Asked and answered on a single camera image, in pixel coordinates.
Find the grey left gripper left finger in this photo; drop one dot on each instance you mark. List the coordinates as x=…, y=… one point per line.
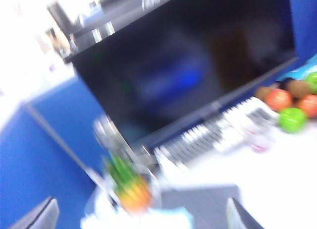
x=42, y=216

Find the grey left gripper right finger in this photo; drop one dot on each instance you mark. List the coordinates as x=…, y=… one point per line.
x=241, y=216

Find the blue partition panel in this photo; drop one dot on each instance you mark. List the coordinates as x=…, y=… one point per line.
x=29, y=164
x=67, y=110

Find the white and grey keyboard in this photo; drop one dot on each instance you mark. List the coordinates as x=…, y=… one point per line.
x=210, y=137

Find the orange green toy carrot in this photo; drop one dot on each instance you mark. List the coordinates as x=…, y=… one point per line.
x=133, y=189

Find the grey robot figure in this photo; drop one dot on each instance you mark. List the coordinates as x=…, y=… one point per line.
x=111, y=134

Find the green toy apple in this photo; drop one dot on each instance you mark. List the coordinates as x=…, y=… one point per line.
x=293, y=117

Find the orange toy fruit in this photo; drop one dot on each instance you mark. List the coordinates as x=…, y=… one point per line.
x=309, y=105
x=280, y=98

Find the brown toy kiwi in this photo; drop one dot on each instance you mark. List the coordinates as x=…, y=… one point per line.
x=298, y=87
x=263, y=91

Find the green toy fruit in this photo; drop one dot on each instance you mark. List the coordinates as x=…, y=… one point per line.
x=313, y=80

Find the black AOC computer monitor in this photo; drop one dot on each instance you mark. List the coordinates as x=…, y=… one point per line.
x=173, y=65

